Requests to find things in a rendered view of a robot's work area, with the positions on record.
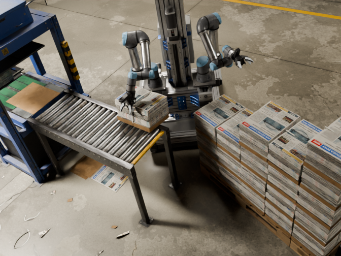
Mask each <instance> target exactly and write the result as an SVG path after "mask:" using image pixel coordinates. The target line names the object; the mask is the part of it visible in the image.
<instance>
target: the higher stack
mask: <svg viewBox="0 0 341 256"><path fill-rule="evenodd" d="M304 161H305V162H306V163H308V164H309V165H311V166H312V167H314V168H315V169H317V170H319V171H320V172H322V173H323V174H325V175H326V176H328V177H329V178H331V179H332V180H334V181H336V182H337V183H339V184H340V185H341V117H340V118H338V119H337V120H336V121H334V122H333V123H332V124H331V125H330V126H329V127H326V126H325V129H324V130H323V131H321V132H319V133H318V134H317V135H315V136H314V137H313V138H311V139H310V140H309V141H308V143H307V149H306V157H305V160H304ZM301 177H302V180H301V184H302V185H304V186H305V187H307V188H308V189H309V190H311V191H312V192H314V193H315V194H316V195H318V196H319V197H321V198H322V199H324V200H325V201H326V202H328V203H329V204H331V205H332V206H333V207H335V208H337V207H338V206H339V205H340V204H341V189H339V188H338V187H336V186H334V185H333V184H331V183H330V182H328V181H327V180H325V179H324V178H322V177H321V176H319V175H318V174H316V173H314V172H313V171H311V170H310V169H308V168H307V167H305V166H303V171H302V176H301ZM297 203H298V204H299V205H300V206H302V207H303V208H305V209H306V210H307V211H309V212H310V213H311V214H313V215H314V216H315V217H317V218H318V219H320V220H321V221H323V222H324V223H325V224H327V225H328V226H329V227H330V228H331V227H332V226H333V225H334V224H335V223H336V222H337V221H338V220H339V219H340V218H341V206H340V207H339V208H338V209H337V210H336V211H333V210H332V209H330V208H329V207H327V206H326V205H325V204H323V203H322V202H320V201H319V200H318V199H316V198H315V197H313V196H312V195H310V194H309V193H308V192H306V191H305V190H304V189H302V188H301V187H300V188H299V197H298V199H297ZM295 216H296V217H295V221H296V222H298V223H299V224H300V225H301V226H303V227H304V228H305V229H306V230H308V231H309V232H310V233H311V234H313V235H314V236H315V237H316V238H318V239H319V240H320V241H322V242H323V243H324V244H326V243H327V242H329V241H330V240H331V239H332V238H333V237H334V236H335V235H336V234H337V233H338V232H339V231H340V230H341V220H340V221H339V222H338V223H337V224H336V225H335V226H334V227H333V228H332V229H331V230H328V229H327V228H325V227H324V226H322V225H321V224H320V223H318V222H317V221H316V220H314V219H313V218H312V217H310V216H309V215H308V214H306V213H305V212H304V211H302V210H301V209H300V208H298V207H296V212H295ZM292 236H293V237H294V238H295V239H296V240H297V241H299V242H300V243H301V244H302V245H304V246H305V247H306V248H307V249H308V250H310V251H311V252H312V253H313V254H314V255H316V256H326V255H327V254H328V253H329V252H330V251H331V250H332V249H333V248H334V247H335V246H336V245H337V244H338V243H339V242H340V241H341V232H340V233H339V234H338V235H337V236H336V237H335V238H334V239H333V240H332V241H331V242H330V243H329V244H327V245H326V246H325V247H324V246H322V245H321V244H320V243H319V242H317V241H316V240H315V239H314V238H312V237H311V236H310V235H309V234H307V233H306V232H305V231H304V230H302V229H301V228H300V227H299V226H297V225H296V224H294V228H293V231H292ZM340 244H341V243H340ZM340 244H339V245H340ZM339 245H338V246H337V247H336V248H335V249H334V250H333V251H332V252H331V253H330V254H329V255H328V256H334V255H335V254H336V253H337V250H338V247H339ZM290 248H291V249H292V250H294V251H295V252H296V253H297V254H298V255H300V256H312V255H311V254H310V253H308V252H307V251H306V250H305V249H304V248H302V247H301V246H300V245H299V244H297V243H296V242H295V241H294V240H293V239H291V243H290Z"/></svg>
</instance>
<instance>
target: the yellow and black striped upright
mask: <svg viewBox="0 0 341 256"><path fill-rule="evenodd" d="M61 46H62V48H63V51H64V54H65V56H66V59H67V62H68V64H69V67H70V70H71V72H72V75H73V78H74V79H75V80H78V79H80V76H79V73H78V70H77V67H76V64H75V62H74V59H73V56H72V53H71V51H70V48H69V45H68V43H67V41H62V42H61Z"/></svg>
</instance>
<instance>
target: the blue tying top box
mask: <svg viewBox="0 0 341 256"><path fill-rule="evenodd" d="M26 4H27V3H26V1H24V0H0V40H2V39H4V38H6V37H7V36H9V35H11V34H12V33H14V32H16V31H17V30H19V29H21V28H22V27H24V26H26V25H27V24H29V23H31V22H32V21H33V17H32V15H31V13H30V10H29V8H28V6H26V7H24V6H25V5H26Z"/></svg>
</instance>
